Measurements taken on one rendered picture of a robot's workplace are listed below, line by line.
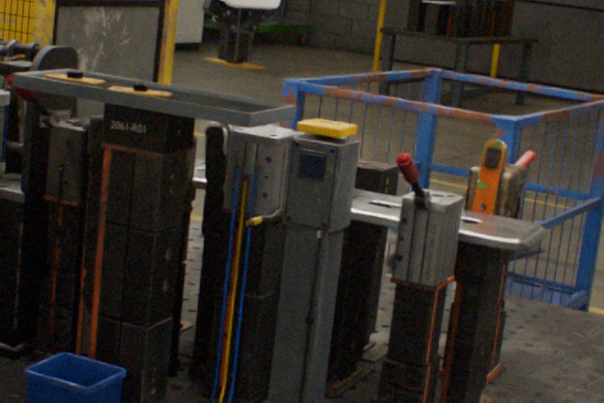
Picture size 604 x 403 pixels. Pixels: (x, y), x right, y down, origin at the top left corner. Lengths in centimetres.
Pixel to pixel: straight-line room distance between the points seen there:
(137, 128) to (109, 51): 385
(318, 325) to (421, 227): 20
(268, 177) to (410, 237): 22
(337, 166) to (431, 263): 23
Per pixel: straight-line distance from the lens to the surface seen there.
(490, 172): 201
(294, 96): 403
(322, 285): 160
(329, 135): 156
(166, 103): 162
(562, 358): 232
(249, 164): 178
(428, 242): 170
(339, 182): 157
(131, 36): 562
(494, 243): 179
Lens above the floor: 138
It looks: 10 degrees down
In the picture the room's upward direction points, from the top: 6 degrees clockwise
